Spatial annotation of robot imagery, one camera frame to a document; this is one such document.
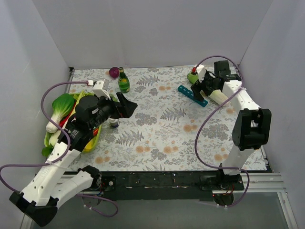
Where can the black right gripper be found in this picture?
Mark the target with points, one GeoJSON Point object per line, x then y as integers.
{"type": "Point", "coordinates": [200, 85]}

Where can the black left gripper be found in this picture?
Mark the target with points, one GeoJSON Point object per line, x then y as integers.
{"type": "Point", "coordinates": [118, 108]}

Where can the teal weekly pill organizer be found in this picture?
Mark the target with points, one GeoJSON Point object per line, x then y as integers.
{"type": "Point", "coordinates": [188, 93]}

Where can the white pill bottle blue label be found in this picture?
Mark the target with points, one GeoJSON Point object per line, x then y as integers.
{"type": "Point", "coordinates": [114, 123]}

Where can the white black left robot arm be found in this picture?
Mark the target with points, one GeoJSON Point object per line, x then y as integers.
{"type": "Point", "coordinates": [42, 197]}

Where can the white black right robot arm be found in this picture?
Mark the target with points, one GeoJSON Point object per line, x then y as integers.
{"type": "Point", "coordinates": [250, 131]}

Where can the napa cabbage on table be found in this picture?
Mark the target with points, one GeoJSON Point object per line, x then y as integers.
{"type": "Point", "coordinates": [216, 95]}

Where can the green glass bottle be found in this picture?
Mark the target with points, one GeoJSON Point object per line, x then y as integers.
{"type": "Point", "coordinates": [123, 81]}

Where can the purple onion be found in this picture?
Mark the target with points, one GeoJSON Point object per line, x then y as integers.
{"type": "Point", "coordinates": [114, 72]}

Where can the green plastic tray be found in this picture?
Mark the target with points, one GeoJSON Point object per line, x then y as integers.
{"type": "Point", "coordinates": [96, 132]}

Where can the floral patterned table mat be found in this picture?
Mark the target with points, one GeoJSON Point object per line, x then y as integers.
{"type": "Point", "coordinates": [167, 132]}

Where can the celery stalk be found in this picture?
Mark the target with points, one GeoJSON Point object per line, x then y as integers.
{"type": "Point", "coordinates": [81, 94]}

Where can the yellow white cabbage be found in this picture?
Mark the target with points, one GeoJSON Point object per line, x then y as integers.
{"type": "Point", "coordinates": [89, 147]}

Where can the red chili pepper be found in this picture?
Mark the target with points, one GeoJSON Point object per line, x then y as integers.
{"type": "Point", "coordinates": [64, 119]}

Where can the small bok choy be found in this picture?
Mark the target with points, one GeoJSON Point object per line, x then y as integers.
{"type": "Point", "coordinates": [49, 142]}

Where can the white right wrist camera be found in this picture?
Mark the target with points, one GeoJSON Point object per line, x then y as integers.
{"type": "Point", "coordinates": [199, 71]}

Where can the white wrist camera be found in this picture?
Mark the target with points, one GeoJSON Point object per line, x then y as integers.
{"type": "Point", "coordinates": [199, 71]}
{"type": "Point", "coordinates": [100, 88]}

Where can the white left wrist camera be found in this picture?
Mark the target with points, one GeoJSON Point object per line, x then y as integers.
{"type": "Point", "coordinates": [100, 88]}

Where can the black table front rail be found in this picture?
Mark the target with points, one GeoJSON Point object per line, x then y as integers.
{"type": "Point", "coordinates": [168, 185]}

